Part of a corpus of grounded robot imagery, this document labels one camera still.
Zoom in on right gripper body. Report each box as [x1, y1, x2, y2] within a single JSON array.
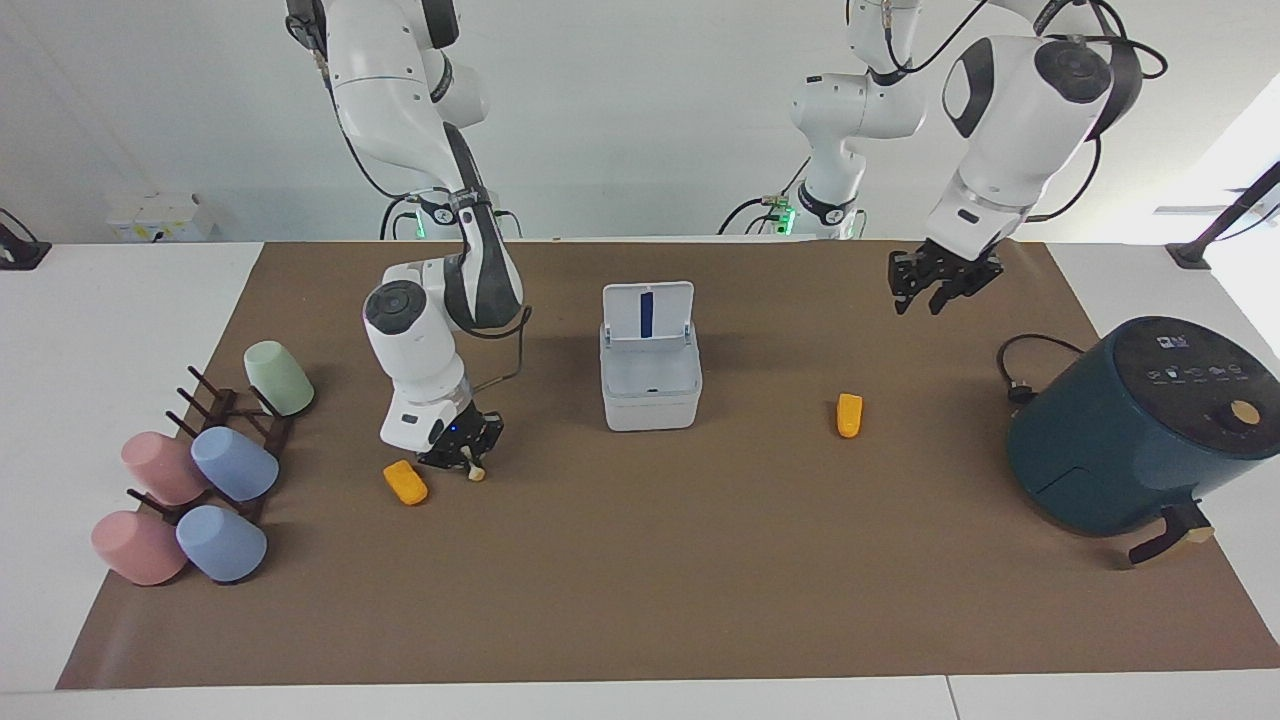
[[430, 402, 493, 453]]

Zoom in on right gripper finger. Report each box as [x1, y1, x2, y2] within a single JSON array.
[[415, 440, 471, 475], [468, 414, 507, 473]]

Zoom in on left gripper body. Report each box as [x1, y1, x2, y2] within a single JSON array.
[[918, 237, 993, 283]]

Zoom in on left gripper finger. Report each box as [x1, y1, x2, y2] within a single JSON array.
[[887, 249, 933, 317], [929, 256, 1005, 317]]

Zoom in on white bin with lid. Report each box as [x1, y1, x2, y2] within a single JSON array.
[[599, 280, 704, 434]]

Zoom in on green cup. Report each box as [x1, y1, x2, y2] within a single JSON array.
[[243, 340, 316, 418]]

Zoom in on blue cup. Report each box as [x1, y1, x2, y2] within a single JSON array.
[[176, 504, 269, 584], [190, 426, 281, 503]]

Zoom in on dark wooden cup rack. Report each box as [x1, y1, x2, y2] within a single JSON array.
[[127, 365, 297, 527]]

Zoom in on dark teal air fryer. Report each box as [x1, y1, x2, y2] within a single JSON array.
[[1006, 315, 1280, 569]]

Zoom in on black stand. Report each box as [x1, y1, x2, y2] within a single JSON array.
[[1165, 160, 1280, 271], [0, 207, 53, 272]]

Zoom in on pink cup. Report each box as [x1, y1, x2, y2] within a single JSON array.
[[121, 431, 209, 507], [91, 510, 189, 587]]

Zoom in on white boxes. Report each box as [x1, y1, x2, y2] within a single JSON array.
[[106, 192, 217, 244]]

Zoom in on black power cable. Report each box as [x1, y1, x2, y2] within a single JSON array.
[[997, 333, 1087, 407]]

